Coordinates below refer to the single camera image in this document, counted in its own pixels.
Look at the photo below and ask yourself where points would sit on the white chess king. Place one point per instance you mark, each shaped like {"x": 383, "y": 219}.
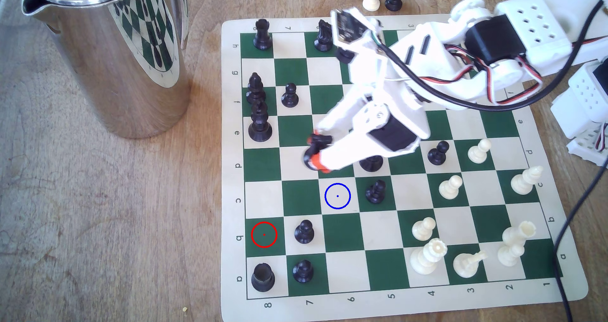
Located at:
{"x": 513, "y": 246}

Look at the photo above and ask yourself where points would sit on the white chess queen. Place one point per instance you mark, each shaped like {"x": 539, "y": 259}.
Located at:
{"x": 426, "y": 259}

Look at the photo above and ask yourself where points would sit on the black chess queen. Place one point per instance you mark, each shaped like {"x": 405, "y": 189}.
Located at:
{"x": 260, "y": 125}

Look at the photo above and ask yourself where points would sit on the stainless steel pitcher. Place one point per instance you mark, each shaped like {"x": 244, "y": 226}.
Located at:
{"x": 118, "y": 75}

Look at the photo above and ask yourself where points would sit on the black chess piece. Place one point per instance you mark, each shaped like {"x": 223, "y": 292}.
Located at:
{"x": 371, "y": 164}
{"x": 313, "y": 153}

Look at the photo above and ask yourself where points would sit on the small camera circuit board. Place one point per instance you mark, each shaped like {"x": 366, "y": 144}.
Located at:
{"x": 351, "y": 27}

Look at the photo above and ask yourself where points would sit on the green white chess mat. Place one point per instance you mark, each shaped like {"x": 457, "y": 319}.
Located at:
{"x": 342, "y": 265}

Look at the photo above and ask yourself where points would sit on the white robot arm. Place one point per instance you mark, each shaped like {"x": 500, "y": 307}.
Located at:
{"x": 532, "y": 23}

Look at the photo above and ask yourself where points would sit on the black rook h8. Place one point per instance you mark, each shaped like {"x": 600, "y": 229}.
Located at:
{"x": 262, "y": 37}

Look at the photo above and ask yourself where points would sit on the black chess rook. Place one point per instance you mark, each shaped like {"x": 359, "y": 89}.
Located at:
{"x": 262, "y": 279}

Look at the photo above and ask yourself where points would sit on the black chess bishop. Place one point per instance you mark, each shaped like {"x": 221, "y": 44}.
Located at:
{"x": 255, "y": 87}

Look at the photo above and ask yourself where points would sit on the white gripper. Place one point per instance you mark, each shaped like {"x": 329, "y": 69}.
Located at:
{"x": 392, "y": 137}

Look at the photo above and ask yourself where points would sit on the white chess bishop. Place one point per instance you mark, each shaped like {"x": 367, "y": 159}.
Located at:
{"x": 525, "y": 182}

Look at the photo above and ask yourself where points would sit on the black chess knight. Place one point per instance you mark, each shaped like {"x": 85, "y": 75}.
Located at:
{"x": 324, "y": 39}

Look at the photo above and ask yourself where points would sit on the white chess knight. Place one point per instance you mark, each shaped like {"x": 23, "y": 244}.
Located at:
{"x": 465, "y": 265}

